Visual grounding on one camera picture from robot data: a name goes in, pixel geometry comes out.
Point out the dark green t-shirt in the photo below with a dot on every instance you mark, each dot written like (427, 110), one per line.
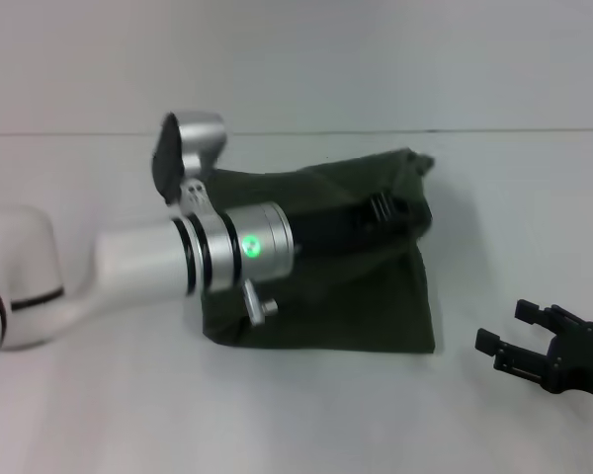
(336, 306)

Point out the silver angled left plug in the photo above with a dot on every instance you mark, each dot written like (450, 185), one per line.
(257, 303)

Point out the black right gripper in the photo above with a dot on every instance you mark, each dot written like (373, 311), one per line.
(583, 360)

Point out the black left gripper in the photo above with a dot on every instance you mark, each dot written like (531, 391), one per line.
(331, 229)

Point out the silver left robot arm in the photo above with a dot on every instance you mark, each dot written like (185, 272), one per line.
(143, 261)

